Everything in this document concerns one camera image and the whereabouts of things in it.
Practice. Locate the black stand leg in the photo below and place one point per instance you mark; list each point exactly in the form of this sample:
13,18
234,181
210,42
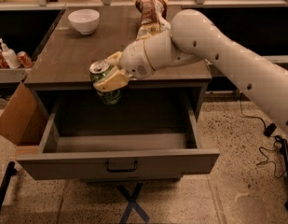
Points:
287,165
10,171

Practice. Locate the black stand leg left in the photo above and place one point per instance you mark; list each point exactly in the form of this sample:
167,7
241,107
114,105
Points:
10,171

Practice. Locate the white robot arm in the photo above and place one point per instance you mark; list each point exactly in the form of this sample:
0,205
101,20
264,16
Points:
192,37

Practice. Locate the green soda can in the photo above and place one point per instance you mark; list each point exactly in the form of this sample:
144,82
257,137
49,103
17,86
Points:
97,71

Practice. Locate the black drawer handle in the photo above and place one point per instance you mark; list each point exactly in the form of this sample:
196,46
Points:
121,167

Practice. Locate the blue tape cross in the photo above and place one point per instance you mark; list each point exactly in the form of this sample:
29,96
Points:
132,204

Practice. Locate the black stand leg right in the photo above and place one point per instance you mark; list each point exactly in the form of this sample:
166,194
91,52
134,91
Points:
287,165

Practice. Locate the open grey top drawer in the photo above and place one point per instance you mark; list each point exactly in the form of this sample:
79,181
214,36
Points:
119,142

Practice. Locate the black power adapter with cable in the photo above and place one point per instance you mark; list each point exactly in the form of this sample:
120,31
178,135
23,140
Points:
268,131

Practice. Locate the white pump bottle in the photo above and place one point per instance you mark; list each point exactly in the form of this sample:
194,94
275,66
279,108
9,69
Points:
9,55

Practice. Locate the white bowl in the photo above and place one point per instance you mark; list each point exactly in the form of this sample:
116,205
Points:
85,21

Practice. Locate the red soda can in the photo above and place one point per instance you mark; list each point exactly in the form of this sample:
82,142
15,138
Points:
0,59
25,59

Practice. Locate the brown chip bag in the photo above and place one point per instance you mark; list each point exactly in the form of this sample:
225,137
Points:
153,17

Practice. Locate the cardboard box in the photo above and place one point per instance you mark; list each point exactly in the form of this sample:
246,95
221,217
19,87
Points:
22,122

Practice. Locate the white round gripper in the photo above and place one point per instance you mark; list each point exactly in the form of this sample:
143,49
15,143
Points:
134,59

